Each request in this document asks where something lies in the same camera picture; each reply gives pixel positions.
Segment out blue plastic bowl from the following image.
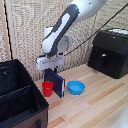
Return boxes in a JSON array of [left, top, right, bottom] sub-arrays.
[[67, 80, 86, 96]]

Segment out black cable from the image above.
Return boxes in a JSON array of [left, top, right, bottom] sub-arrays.
[[63, 1, 128, 57]]

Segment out black fabric storage box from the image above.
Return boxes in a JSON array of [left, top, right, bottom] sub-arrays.
[[0, 59, 50, 128]]

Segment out black paper shredder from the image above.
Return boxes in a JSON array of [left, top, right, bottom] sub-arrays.
[[87, 28, 128, 80]]

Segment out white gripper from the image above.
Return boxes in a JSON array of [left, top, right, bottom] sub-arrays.
[[35, 54, 65, 74]]

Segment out red plastic cup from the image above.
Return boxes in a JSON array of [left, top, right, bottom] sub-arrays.
[[41, 80, 55, 98]]

